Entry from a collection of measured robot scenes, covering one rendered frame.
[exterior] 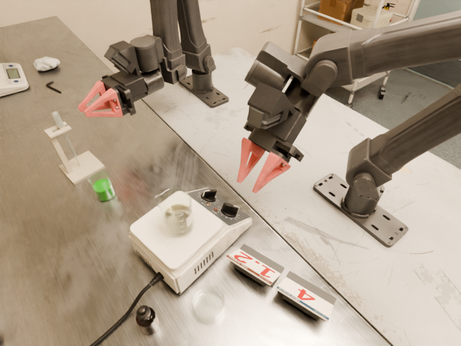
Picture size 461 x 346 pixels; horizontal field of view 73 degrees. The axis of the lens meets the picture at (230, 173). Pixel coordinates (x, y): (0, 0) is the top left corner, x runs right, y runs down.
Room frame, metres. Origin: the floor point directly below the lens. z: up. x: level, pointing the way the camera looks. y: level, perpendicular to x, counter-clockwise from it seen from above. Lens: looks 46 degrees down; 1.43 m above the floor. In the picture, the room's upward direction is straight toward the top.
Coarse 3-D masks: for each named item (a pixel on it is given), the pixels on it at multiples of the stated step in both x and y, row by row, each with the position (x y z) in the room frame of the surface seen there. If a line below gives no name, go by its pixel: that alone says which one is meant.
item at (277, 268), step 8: (240, 248) 0.32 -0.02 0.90; (248, 248) 0.31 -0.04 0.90; (256, 256) 0.30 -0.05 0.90; (264, 256) 0.30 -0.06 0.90; (264, 264) 0.28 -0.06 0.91; (272, 264) 0.28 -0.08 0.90; (248, 272) 0.25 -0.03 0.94; (280, 272) 0.27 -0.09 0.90; (256, 280) 0.25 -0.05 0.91; (264, 280) 0.23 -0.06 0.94; (272, 280) 0.24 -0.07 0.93
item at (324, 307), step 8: (288, 280) 0.25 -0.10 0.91; (288, 288) 0.22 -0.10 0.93; (296, 288) 0.23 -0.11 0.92; (296, 296) 0.21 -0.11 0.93; (304, 296) 0.21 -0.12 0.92; (312, 296) 0.22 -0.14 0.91; (312, 304) 0.20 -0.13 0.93; (320, 304) 0.20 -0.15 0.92; (328, 304) 0.21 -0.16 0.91; (328, 312) 0.19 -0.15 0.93
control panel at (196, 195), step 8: (192, 192) 0.41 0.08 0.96; (200, 192) 0.42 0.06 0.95; (200, 200) 0.39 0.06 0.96; (216, 200) 0.40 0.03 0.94; (224, 200) 0.41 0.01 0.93; (208, 208) 0.37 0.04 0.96; (224, 216) 0.35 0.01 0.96; (240, 216) 0.36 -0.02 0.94; (248, 216) 0.37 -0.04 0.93; (232, 224) 0.33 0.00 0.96
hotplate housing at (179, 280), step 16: (224, 224) 0.32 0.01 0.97; (240, 224) 0.34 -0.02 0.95; (224, 240) 0.30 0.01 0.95; (144, 256) 0.28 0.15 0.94; (192, 256) 0.26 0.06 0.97; (208, 256) 0.27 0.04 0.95; (160, 272) 0.25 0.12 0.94; (176, 272) 0.23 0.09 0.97; (192, 272) 0.24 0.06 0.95; (176, 288) 0.22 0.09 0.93
